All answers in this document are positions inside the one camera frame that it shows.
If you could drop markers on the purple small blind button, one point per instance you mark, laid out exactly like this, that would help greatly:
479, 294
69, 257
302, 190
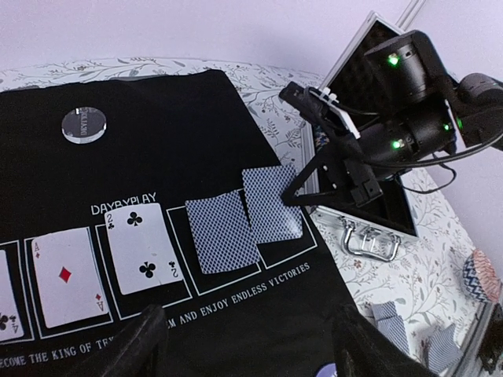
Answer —
327, 370

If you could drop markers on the aluminium poker chip case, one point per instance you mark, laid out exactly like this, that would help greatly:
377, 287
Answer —
377, 229

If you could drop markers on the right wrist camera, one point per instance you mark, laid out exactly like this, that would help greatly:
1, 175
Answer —
320, 108

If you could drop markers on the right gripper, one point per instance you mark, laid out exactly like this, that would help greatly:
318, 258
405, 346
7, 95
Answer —
361, 169

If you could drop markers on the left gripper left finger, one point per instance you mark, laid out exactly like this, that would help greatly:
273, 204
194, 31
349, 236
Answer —
138, 350

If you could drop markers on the four of clubs card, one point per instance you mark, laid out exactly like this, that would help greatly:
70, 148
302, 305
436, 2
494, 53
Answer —
11, 327

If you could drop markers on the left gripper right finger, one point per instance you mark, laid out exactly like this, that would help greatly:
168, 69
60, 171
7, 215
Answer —
361, 350

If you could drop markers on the community face-down card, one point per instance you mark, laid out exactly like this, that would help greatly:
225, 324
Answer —
271, 220
221, 233

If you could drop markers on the two of clubs card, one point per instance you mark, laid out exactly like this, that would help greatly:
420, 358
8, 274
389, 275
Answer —
142, 254

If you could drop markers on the clear acrylic dealer button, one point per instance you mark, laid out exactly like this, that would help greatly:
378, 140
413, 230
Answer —
84, 125

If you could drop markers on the ace of diamonds card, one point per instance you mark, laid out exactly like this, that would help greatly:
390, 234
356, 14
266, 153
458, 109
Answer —
67, 279

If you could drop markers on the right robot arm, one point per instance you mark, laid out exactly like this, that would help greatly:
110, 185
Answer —
426, 120

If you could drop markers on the black poker playing mat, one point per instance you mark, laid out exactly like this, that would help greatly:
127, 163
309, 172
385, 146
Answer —
168, 139

